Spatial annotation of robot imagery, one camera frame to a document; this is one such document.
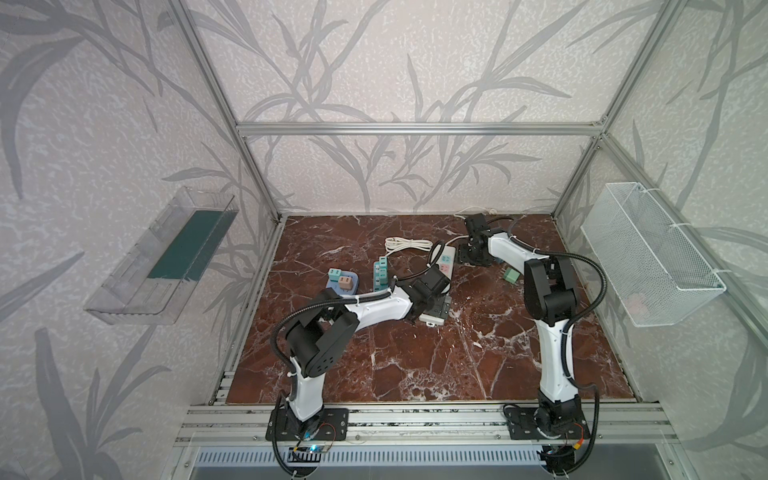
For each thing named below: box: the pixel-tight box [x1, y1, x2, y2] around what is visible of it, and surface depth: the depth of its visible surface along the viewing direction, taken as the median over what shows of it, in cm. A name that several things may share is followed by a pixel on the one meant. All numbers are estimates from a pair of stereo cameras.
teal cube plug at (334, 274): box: [328, 268, 342, 282], surface depth 97 cm
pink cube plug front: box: [338, 276, 353, 290], surface depth 96 cm
